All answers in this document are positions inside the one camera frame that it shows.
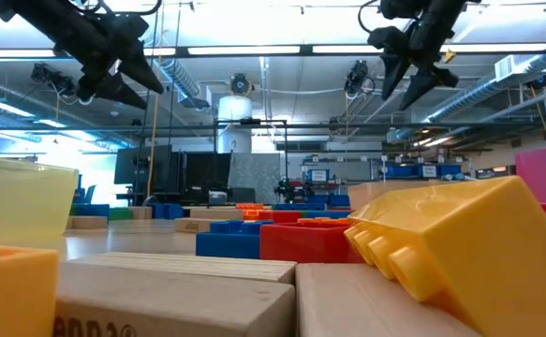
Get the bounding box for yellow hanging cable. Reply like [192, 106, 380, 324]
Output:
[146, 91, 162, 198]

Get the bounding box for blue storage bins shelf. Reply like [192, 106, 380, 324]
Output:
[383, 162, 464, 180]

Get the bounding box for wooden block with Jenga print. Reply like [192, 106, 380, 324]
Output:
[52, 261, 297, 337]

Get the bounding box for yellow hanging hook cord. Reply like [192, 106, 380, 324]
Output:
[443, 18, 457, 65]

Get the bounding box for grey panel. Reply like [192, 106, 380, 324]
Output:
[229, 152, 283, 205]

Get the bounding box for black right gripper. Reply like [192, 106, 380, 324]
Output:
[379, 0, 465, 111]

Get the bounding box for white cylindrical tank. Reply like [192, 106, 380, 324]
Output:
[216, 95, 254, 154]

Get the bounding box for black ceiling-hung device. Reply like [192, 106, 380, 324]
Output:
[229, 73, 253, 97]
[29, 62, 78, 99]
[344, 59, 376, 97]
[524, 74, 546, 93]

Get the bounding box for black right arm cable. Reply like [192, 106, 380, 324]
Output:
[357, 0, 379, 34]

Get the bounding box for blue long brick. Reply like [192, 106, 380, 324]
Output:
[272, 202, 326, 212]

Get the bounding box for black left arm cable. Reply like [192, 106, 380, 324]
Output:
[68, 0, 164, 18]

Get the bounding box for green long brick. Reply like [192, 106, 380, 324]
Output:
[108, 207, 134, 222]

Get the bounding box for silver spiral duct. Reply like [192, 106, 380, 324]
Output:
[153, 58, 212, 110]
[424, 52, 546, 124]

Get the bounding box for black monitor panels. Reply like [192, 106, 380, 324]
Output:
[114, 144, 233, 206]

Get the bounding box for yellow long brick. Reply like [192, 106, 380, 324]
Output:
[344, 175, 546, 337]

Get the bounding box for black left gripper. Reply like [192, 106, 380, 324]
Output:
[54, 13, 165, 110]

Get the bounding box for light orange small brick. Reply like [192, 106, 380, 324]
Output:
[0, 243, 60, 337]

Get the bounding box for orange long brick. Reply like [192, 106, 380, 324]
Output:
[295, 216, 352, 228]
[234, 202, 274, 222]

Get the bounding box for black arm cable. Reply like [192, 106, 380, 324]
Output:
[68, 0, 164, 18]
[357, 0, 379, 34]

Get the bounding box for white air vent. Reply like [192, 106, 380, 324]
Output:
[494, 53, 546, 83]

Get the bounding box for orange translucent bin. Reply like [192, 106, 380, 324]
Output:
[347, 180, 489, 212]

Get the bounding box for dark red small brick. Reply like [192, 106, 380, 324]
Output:
[258, 220, 365, 264]

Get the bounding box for black beam with light strips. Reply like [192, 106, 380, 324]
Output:
[0, 43, 546, 60]

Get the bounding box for yellow translucent bin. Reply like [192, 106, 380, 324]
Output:
[0, 154, 81, 249]

